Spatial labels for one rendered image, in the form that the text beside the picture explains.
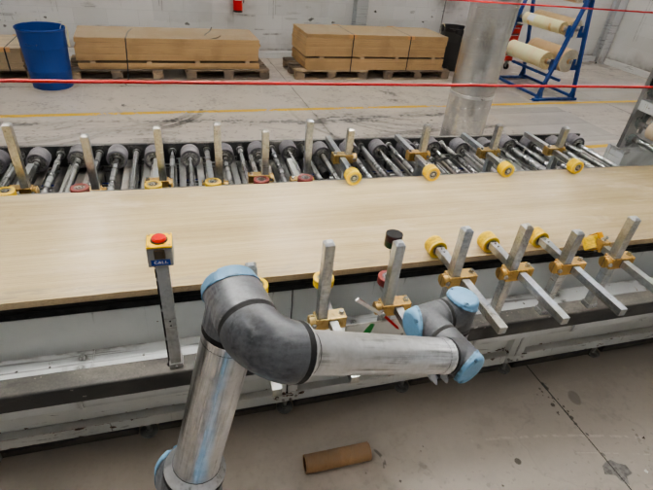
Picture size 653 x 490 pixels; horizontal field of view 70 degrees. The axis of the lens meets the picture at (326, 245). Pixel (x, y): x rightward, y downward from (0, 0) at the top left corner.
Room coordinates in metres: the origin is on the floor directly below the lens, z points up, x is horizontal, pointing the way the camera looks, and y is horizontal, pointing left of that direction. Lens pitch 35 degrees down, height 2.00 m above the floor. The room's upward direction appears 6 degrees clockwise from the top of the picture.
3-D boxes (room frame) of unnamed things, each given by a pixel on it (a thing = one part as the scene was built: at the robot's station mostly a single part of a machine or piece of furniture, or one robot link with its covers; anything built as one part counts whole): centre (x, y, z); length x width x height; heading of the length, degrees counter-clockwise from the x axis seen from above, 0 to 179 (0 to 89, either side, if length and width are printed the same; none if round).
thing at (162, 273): (1.07, 0.48, 0.93); 0.05 x 0.04 x 0.45; 109
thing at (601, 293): (1.53, -1.00, 0.95); 0.50 x 0.04 x 0.04; 19
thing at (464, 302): (0.99, -0.39, 1.14); 0.10 x 0.09 x 0.12; 120
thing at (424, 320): (0.93, -0.30, 1.14); 0.12 x 0.12 x 0.09; 30
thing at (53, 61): (5.85, 3.67, 0.36); 0.59 x 0.57 x 0.73; 22
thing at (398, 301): (1.32, -0.27, 0.85); 0.13 x 0.06 x 0.05; 109
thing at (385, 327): (1.28, -0.22, 0.75); 0.26 x 0.01 x 0.10; 109
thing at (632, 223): (1.63, -1.19, 0.92); 0.03 x 0.03 x 0.48; 19
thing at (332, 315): (1.24, -0.03, 0.82); 0.13 x 0.06 x 0.05; 109
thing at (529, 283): (1.45, -0.77, 0.95); 0.50 x 0.04 x 0.04; 19
